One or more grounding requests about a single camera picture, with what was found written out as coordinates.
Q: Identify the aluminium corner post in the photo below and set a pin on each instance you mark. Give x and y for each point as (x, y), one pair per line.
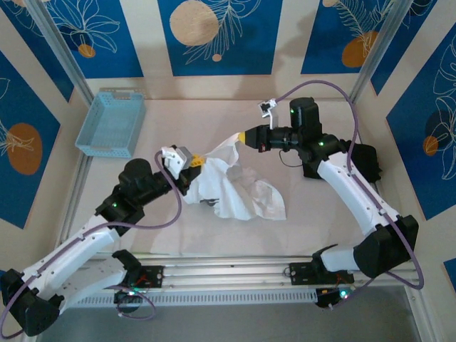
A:
(60, 46)
(374, 46)

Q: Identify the grey perforated metal plate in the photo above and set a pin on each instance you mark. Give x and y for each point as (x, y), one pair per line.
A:
(123, 89)

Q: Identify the light blue plastic basket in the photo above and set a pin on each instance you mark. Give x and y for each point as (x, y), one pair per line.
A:
(110, 124)

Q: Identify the white table cover sheet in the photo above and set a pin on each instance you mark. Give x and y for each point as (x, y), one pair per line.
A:
(320, 221)

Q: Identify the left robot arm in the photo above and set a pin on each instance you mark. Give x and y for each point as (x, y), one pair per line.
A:
(71, 256)

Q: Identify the black controller box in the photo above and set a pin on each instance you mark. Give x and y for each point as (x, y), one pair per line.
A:
(128, 295)
(331, 297)

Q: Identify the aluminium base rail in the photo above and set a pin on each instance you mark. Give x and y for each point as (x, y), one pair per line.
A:
(228, 274)

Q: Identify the white t-shirt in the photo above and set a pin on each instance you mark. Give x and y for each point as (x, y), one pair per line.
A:
(228, 192)

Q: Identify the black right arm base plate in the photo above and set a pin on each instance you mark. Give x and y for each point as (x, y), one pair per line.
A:
(303, 274)

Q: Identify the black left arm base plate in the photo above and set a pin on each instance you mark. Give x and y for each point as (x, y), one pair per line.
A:
(153, 276)

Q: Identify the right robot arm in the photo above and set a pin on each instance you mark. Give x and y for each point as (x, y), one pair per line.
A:
(356, 199)

